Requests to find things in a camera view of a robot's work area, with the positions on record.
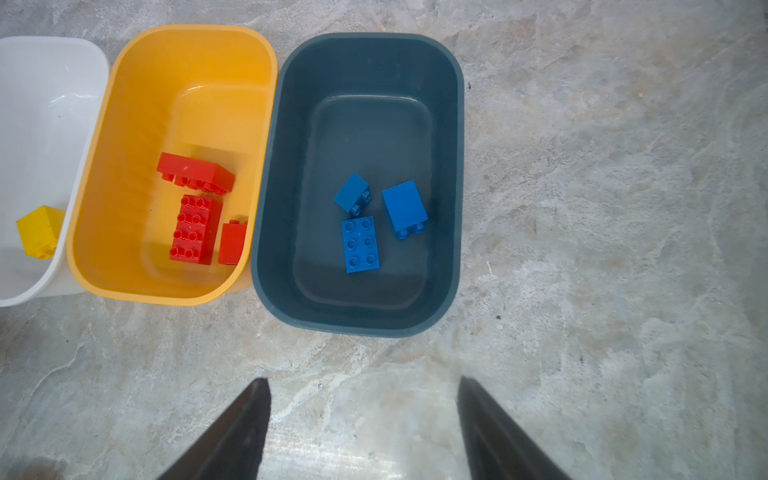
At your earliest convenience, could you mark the red lego brick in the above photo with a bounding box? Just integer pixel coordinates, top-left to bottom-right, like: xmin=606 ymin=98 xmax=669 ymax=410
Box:
xmin=169 ymin=194 xmax=222 ymax=265
xmin=157 ymin=153 xmax=235 ymax=195

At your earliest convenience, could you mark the red block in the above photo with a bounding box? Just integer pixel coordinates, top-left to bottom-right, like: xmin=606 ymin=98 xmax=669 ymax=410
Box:
xmin=218 ymin=220 xmax=247 ymax=266

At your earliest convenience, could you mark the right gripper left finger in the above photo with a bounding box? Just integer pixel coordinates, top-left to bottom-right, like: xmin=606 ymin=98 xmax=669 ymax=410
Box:
xmin=160 ymin=378 xmax=271 ymax=479

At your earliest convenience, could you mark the white plastic container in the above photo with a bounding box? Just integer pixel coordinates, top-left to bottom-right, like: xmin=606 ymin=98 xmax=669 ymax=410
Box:
xmin=1 ymin=36 xmax=109 ymax=307

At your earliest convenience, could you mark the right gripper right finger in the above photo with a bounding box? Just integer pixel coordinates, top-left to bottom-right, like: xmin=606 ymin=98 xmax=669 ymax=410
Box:
xmin=457 ymin=377 xmax=568 ymax=479

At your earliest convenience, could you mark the yellow plastic container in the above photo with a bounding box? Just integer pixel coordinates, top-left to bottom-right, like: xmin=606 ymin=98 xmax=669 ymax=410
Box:
xmin=66 ymin=25 xmax=279 ymax=306

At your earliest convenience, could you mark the small blue lego brick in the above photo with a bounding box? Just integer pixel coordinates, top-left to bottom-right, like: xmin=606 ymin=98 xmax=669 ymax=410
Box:
xmin=334 ymin=174 xmax=372 ymax=218

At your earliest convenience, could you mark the small yellow lego brick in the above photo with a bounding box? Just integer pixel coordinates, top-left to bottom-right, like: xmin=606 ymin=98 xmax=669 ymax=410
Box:
xmin=16 ymin=206 xmax=66 ymax=260

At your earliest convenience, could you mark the dark teal plastic container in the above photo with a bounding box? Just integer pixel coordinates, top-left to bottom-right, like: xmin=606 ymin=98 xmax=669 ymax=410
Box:
xmin=251 ymin=33 xmax=464 ymax=338

